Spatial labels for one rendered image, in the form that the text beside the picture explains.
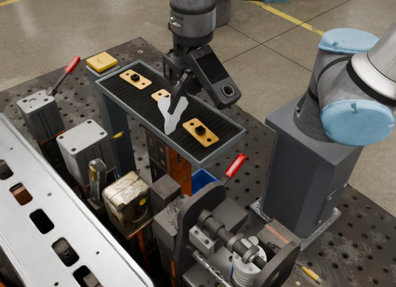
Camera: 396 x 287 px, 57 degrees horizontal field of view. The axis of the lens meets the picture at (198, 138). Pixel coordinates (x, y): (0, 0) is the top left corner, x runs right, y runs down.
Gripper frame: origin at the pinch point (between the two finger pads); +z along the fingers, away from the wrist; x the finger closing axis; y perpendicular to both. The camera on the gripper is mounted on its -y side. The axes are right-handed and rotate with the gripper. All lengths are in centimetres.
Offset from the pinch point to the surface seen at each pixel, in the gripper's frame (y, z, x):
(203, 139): -2.2, 2.8, 0.8
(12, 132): 44, 19, 31
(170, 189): -4.5, 9.3, 10.9
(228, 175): -11.0, 6.0, 0.9
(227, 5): 195, 99, -178
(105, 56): 38.2, 3.1, 2.7
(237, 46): 161, 119, -162
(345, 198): -16, 49, -48
